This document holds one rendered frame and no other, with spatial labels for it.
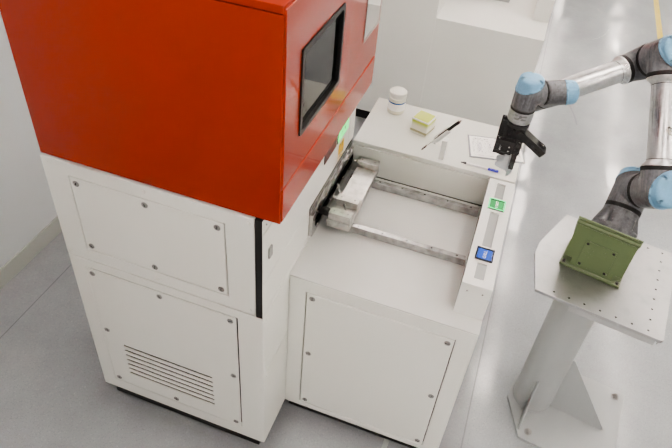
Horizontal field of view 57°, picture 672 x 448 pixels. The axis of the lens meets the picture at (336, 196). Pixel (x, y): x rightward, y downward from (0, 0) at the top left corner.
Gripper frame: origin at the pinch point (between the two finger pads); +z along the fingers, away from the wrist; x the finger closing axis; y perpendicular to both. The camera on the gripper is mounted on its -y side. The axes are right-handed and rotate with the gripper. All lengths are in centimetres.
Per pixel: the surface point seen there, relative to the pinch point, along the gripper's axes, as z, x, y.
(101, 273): 34, 66, 116
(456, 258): 26.3, 19.0, 8.7
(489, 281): 14.7, 36.6, -2.6
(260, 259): 3, 66, 59
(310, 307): 42, 46, 50
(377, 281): 29, 37, 31
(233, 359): 55, 66, 69
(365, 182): 23, -3, 48
